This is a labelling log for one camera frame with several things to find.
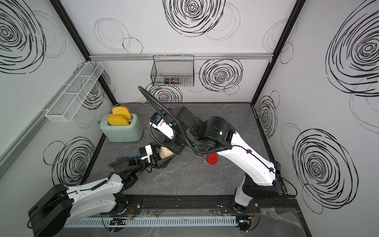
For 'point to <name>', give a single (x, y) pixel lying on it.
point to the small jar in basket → (174, 81)
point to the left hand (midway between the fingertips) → (170, 148)
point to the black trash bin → (162, 138)
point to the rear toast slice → (122, 110)
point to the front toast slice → (117, 120)
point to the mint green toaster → (133, 132)
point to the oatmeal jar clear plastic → (165, 152)
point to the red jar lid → (212, 159)
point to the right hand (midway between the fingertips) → (167, 137)
